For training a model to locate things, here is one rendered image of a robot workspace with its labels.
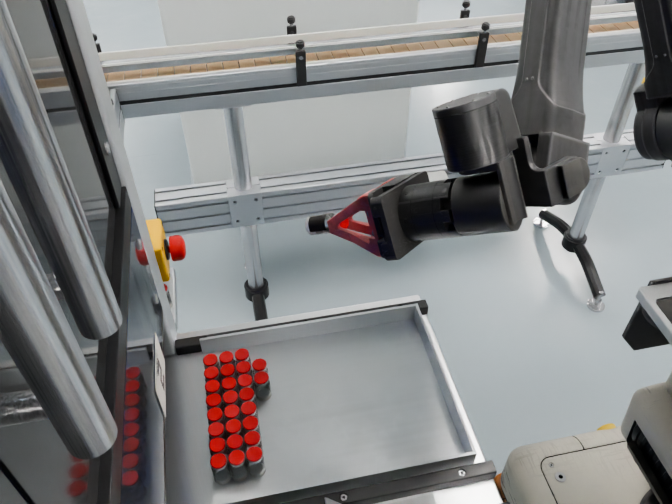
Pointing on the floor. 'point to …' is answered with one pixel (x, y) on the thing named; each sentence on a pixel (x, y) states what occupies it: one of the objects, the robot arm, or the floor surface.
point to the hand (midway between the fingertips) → (340, 222)
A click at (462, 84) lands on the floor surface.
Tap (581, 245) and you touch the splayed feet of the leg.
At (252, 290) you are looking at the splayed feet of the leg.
